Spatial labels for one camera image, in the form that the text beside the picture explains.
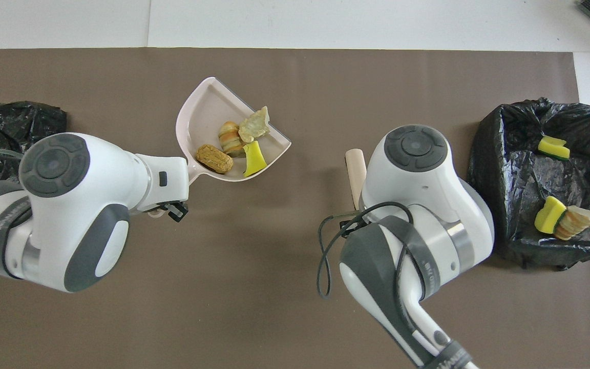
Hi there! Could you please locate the beige hand brush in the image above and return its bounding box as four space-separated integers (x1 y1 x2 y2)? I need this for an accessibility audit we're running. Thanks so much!
345 149 368 211

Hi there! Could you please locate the brown cork cylinder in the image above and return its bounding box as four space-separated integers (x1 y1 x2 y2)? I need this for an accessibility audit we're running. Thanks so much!
196 144 235 175

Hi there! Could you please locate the beige sponge piece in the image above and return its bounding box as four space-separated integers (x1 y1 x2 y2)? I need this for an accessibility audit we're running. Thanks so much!
218 121 247 158
238 106 271 144

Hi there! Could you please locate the yellow wedge sponge piece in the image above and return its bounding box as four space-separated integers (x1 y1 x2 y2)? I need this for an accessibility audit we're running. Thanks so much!
243 141 268 178

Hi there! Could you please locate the beige plastic dustpan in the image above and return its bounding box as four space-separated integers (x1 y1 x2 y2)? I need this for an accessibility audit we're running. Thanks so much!
147 77 292 219

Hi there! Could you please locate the yellow green sponge piece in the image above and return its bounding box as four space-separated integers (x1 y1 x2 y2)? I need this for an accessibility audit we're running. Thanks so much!
534 195 567 235
537 135 572 161

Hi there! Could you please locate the striped orange beige sponge roll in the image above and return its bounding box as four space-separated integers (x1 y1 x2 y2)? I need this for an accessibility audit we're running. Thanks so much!
553 204 590 241

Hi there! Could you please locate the brown table mat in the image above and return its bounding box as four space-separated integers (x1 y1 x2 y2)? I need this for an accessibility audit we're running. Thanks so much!
0 48 590 369

